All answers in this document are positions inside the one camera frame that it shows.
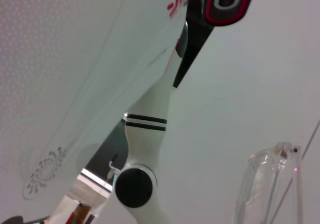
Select black red-ringed robot head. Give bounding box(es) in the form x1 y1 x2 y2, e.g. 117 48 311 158
193 0 256 27

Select round perforated vent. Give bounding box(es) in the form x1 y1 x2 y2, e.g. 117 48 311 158
22 146 68 201

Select small white hook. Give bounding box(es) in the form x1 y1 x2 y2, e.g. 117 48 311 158
106 159 119 183

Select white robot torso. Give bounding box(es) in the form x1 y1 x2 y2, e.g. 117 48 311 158
109 0 216 115

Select clear white glasses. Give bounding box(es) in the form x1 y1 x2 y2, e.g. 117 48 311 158
234 141 304 224

